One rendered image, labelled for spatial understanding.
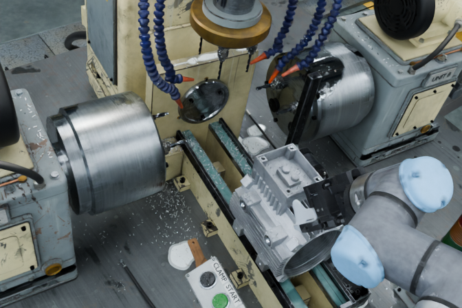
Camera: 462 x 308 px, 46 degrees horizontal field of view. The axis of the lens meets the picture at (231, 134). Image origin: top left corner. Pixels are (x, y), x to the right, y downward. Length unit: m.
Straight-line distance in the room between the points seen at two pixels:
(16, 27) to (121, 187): 2.35
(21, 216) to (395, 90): 0.97
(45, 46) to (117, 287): 1.47
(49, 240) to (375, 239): 0.73
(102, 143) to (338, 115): 0.62
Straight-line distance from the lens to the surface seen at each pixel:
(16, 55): 2.55
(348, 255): 0.72
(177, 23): 1.43
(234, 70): 1.44
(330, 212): 0.93
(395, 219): 0.75
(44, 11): 3.56
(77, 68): 1.88
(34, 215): 1.14
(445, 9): 1.57
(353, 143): 1.69
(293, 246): 1.13
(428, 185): 0.77
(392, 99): 1.55
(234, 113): 1.57
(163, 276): 1.38
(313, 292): 1.35
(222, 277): 1.07
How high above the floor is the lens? 2.00
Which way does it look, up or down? 45 degrees down
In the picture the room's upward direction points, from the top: 12 degrees clockwise
